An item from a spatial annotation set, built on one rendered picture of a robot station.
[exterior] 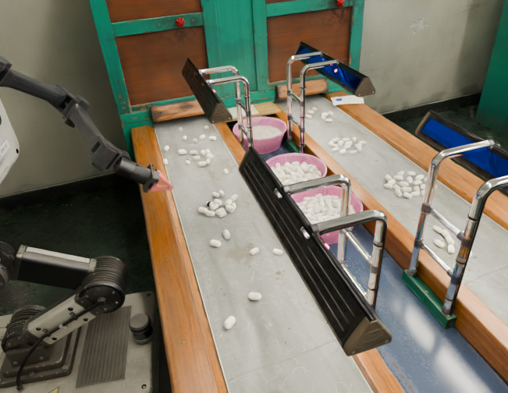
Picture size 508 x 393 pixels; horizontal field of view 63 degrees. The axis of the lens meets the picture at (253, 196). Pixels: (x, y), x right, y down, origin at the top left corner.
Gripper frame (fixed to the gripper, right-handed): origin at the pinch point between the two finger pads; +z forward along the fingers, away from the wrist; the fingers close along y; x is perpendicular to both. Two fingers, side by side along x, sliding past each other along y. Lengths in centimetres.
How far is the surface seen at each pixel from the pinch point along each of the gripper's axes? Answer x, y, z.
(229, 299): 3.2, -46.5, 13.8
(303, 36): -73, 85, 51
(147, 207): 13.0, 4.3, -1.2
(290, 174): -22, 10, 45
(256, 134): -21, 53, 44
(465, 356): -26, -80, 58
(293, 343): -4, -66, 23
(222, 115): -30.5, 5.3, 3.7
